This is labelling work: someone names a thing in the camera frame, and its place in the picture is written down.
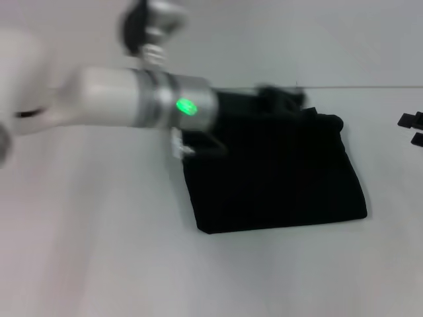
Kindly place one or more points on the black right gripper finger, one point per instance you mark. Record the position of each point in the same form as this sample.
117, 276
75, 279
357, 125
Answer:
417, 139
411, 120

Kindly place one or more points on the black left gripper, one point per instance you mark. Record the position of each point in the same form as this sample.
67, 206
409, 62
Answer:
244, 102

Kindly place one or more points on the black t-shirt with FREE print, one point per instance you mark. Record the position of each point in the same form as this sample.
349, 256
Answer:
281, 175

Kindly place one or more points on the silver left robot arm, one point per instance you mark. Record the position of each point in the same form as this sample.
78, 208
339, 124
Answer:
99, 95

